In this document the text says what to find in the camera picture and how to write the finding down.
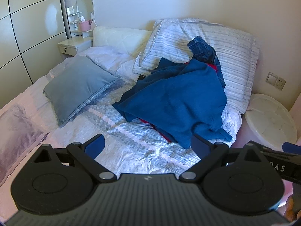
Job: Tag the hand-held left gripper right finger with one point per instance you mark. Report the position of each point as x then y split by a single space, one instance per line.
199 144

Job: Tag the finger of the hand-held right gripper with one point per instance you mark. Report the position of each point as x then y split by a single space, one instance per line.
292 148

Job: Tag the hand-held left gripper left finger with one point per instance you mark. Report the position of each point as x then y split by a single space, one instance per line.
96 144

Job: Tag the blue fleece sweater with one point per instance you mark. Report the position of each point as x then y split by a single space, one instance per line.
178 94

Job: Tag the person's right hand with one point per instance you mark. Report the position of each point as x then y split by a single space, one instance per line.
291 207

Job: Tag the herringbone striped bedspread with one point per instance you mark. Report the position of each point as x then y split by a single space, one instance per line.
131 141

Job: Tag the red garment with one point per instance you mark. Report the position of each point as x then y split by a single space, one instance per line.
164 135

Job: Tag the white round side table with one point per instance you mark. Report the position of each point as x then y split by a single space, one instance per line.
268 120

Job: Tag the grey pillow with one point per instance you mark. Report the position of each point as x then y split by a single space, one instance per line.
77 87

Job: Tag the lilac blanket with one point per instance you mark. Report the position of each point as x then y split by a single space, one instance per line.
16 131

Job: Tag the striped pillow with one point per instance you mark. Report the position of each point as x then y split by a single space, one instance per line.
164 42
235 63

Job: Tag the blue jeans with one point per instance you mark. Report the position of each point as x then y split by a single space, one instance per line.
202 49

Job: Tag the white nightstand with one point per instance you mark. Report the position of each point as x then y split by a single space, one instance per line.
75 46

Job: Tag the white quilted pillow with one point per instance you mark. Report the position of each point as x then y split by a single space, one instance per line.
117 38

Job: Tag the pink tissue box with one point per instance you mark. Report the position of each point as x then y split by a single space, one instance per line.
84 26

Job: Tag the white cosmetics shelf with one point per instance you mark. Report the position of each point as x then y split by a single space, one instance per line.
74 14

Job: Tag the white wardrobe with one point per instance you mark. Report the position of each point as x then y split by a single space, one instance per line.
30 28

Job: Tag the oval mirror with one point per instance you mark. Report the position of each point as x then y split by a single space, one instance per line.
84 3

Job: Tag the white wall socket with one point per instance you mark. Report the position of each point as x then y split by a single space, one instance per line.
279 83

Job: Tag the white wall switch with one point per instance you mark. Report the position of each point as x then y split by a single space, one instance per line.
271 78

